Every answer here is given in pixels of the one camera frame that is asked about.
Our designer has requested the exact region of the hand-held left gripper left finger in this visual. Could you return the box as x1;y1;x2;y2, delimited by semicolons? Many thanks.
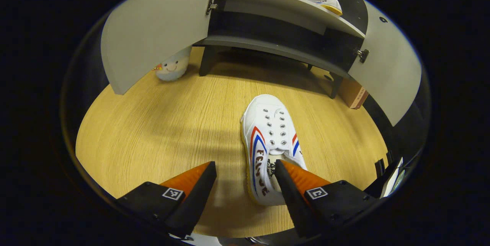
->
117;161;217;238

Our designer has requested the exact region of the white striped canvas shoe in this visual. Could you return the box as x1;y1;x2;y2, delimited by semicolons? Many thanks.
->
315;0;343;16
240;94;309;206

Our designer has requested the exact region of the brown cardboard box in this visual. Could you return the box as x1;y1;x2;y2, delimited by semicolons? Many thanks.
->
339;78;369;109

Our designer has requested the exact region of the white plush toy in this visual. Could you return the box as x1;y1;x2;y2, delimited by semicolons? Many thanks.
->
152;46;192;82

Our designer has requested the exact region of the white and grey shoe cabinet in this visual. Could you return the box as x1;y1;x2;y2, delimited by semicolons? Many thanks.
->
100;0;422;127

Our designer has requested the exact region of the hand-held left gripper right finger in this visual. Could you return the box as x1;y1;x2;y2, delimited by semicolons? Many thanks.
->
274;159;377;239

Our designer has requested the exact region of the white cabinet door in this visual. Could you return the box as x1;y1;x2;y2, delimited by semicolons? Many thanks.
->
100;0;226;95
348;0;422;127

